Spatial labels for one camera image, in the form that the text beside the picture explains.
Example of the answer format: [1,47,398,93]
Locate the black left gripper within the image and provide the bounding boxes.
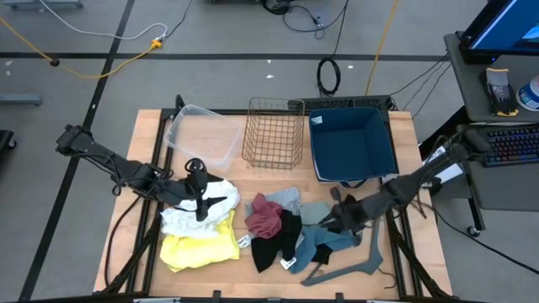
[184,158,229,223]

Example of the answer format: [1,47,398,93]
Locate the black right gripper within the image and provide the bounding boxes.
[318,186,370,235]

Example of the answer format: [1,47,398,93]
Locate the sage green sock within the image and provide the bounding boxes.
[299,200,333,226]

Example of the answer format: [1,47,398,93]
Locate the white fluffy cloth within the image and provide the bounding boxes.
[159,178,241,241]

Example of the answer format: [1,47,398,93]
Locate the blue cloth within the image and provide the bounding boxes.
[288,225,362,275]

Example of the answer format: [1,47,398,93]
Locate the light grey cloth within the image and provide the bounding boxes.
[244,186,302,216]

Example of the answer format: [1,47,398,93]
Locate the yellow cloth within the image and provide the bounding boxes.
[158,209,241,274]

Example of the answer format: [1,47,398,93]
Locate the maroon cloth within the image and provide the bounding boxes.
[244,192,285,240]

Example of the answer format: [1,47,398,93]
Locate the grey clothes hanger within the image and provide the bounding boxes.
[300,216,385,288]

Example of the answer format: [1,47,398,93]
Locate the black pants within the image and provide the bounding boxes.
[250,209,303,274]

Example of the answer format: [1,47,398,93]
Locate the navy fabric storage bin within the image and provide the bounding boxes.
[308,106,400,189]

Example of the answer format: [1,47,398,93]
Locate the clear plastic storage bin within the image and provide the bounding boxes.
[163,104,244,172]

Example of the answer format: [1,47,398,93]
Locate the black vented equipment box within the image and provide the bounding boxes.
[287,94,395,114]

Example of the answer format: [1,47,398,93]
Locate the grey equipment cart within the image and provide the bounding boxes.
[443,32,539,239]

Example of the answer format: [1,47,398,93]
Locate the backlit black keyboard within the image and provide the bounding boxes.
[479,124,539,168]

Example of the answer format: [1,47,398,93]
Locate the grey work gloves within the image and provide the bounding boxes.
[478,67,520,118]

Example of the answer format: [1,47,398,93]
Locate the black chair base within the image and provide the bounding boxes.
[260,0,292,16]

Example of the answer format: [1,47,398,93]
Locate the black wheeled base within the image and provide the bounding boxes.
[0,129,18,152]

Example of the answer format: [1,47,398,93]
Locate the grey metal table foot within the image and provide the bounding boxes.
[3,0,84,10]
[0,93,43,107]

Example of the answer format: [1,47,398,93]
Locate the white wipes container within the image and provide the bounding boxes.
[515,74,539,113]

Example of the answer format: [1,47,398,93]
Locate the black computer monitor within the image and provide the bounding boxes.
[458,0,539,65]

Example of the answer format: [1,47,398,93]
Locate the bronze wire basket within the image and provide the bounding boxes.
[241,97,306,171]

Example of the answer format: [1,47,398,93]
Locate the black metal table frame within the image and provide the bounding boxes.
[94,94,454,303]

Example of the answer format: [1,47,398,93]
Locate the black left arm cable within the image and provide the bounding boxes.
[103,195,142,290]

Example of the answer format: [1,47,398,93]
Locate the coiled black cable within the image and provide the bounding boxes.
[316,0,350,98]

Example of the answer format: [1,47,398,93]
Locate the thin black cart cable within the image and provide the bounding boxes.
[389,53,451,97]
[402,58,454,113]

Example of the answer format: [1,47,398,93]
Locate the long black floor cable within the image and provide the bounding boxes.
[429,201,539,277]

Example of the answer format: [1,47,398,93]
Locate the orange floor cable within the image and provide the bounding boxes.
[364,0,400,97]

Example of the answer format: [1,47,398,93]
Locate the yellow extension cable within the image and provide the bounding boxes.
[0,16,163,80]

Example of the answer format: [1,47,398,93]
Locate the black looped floor cable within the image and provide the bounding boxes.
[280,0,328,41]

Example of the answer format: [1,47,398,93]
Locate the thin black floor cable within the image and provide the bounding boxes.
[166,0,194,40]

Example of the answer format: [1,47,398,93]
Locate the white floor cable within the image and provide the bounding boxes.
[40,0,168,42]

